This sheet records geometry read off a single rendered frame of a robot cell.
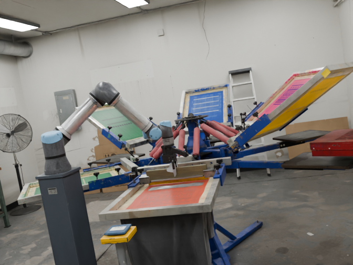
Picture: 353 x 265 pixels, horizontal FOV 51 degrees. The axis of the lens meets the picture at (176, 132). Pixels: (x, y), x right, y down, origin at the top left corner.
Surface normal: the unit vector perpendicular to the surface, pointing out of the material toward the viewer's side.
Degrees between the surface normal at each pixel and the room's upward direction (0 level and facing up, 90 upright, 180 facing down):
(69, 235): 90
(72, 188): 90
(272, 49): 90
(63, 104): 90
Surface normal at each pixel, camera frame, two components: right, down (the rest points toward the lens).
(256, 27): -0.21, 0.14
